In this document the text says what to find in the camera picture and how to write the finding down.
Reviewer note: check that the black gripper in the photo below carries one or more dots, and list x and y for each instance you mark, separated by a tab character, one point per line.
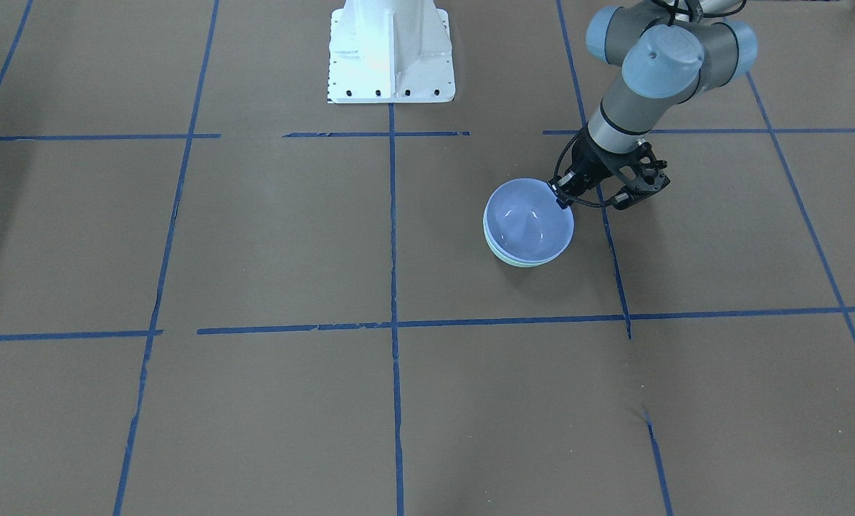
588	167

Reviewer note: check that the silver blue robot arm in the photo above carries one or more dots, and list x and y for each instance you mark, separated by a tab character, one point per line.
666	54

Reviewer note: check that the green bowl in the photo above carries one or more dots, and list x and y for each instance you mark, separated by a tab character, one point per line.
521	262

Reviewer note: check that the blue bowl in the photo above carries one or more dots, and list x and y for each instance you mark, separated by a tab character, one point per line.
523	217

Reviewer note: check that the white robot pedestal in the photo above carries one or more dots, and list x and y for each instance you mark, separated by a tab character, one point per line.
390	51

